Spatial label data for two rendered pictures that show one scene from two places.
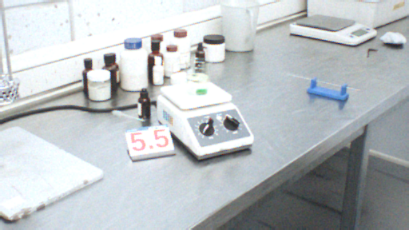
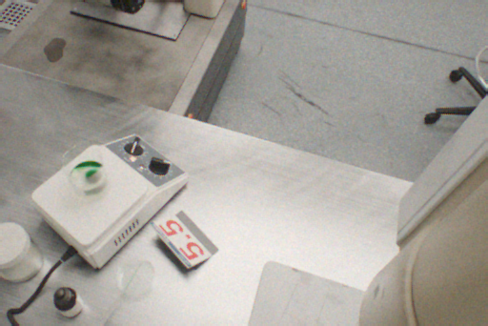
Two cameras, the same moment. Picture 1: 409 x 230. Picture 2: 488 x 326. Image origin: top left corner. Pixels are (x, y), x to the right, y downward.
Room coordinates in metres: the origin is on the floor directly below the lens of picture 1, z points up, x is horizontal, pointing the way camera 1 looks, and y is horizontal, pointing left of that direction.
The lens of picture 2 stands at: (1.04, 0.30, 1.40)
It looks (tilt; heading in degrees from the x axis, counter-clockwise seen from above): 54 degrees down; 239
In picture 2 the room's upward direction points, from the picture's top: 6 degrees clockwise
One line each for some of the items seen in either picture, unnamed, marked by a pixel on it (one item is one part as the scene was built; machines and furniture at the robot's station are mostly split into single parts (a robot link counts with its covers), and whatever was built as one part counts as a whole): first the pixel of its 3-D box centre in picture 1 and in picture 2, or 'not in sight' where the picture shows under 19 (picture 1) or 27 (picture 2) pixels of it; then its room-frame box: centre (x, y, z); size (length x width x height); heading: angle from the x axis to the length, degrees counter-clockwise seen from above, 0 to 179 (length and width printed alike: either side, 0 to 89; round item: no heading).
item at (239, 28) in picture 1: (240, 26); not in sight; (1.69, -0.20, 0.82); 0.18 x 0.13 x 0.15; 15
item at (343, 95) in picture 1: (327, 88); not in sight; (1.28, -0.38, 0.77); 0.10 x 0.03 x 0.04; 52
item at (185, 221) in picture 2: (150, 141); (184, 236); (0.97, 0.05, 0.77); 0.09 x 0.06 x 0.04; 108
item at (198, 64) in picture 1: (199, 77); (88, 173); (1.06, -0.05, 0.87); 0.06 x 0.05 x 0.08; 73
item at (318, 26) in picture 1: (332, 29); not in sight; (1.86, -0.55, 0.77); 0.26 x 0.19 x 0.05; 47
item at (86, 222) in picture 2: (195, 93); (91, 192); (1.07, -0.04, 0.83); 0.12 x 0.12 x 0.01; 26
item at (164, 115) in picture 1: (200, 116); (110, 193); (1.05, -0.05, 0.79); 0.22 x 0.13 x 0.08; 26
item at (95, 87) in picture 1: (99, 85); not in sight; (1.26, 0.20, 0.78); 0.06 x 0.06 x 0.07
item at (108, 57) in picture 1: (109, 72); not in sight; (1.31, 0.18, 0.80); 0.04 x 0.04 x 0.10
